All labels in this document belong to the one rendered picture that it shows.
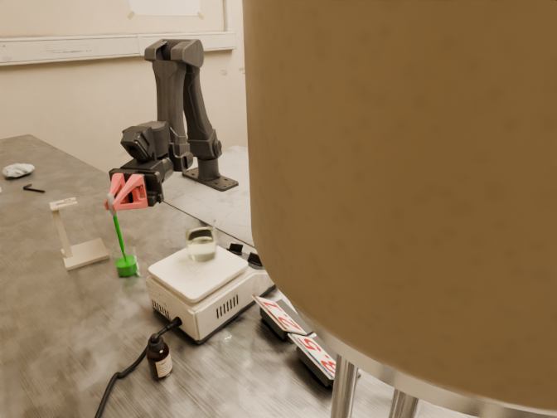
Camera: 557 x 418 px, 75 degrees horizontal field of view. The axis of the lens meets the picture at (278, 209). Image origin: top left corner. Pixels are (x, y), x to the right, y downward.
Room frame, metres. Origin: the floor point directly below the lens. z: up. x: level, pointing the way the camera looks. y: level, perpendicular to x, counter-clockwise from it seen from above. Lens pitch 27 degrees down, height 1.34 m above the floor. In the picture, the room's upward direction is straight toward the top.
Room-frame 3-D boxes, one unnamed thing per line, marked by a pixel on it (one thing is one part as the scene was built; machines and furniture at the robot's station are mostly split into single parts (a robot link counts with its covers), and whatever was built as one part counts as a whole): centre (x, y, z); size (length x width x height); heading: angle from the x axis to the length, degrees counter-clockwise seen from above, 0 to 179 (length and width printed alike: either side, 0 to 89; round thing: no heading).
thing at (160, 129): (0.79, 0.26, 1.09); 0.12 x 0.09 x 0.12; 170
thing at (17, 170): (1.09, 0.82, 0.92); 0.08 x 0.08 x 0.04; 50
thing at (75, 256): (0.64, 0.41, 0.96); 0.08 x 0.08 x 0.13; 35
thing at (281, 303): (0.45, -0.01, 0.92); 0.09 x 0.06 x 0.04; 35
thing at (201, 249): (0.50, 0.13, 1.02); 0.06 x 0.05 x 0.08; 174
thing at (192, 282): (0.48, 0.13, 0.98); 0.12 x 0.12 x 0.01; 50
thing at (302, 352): (0.36, -0.06, 0.92); 0.09 x 0.06 x 0.04; 35
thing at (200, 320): (0.50, 0.11, 0.94); 0.22 x 0.13 x 0.08; 140
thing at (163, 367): (0.35, 0.16, 0.93); 0.03 x 0.03 x 0.07
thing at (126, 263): (0.58, 0.30, 0.93); 0.04 x 0.04 x 0.06
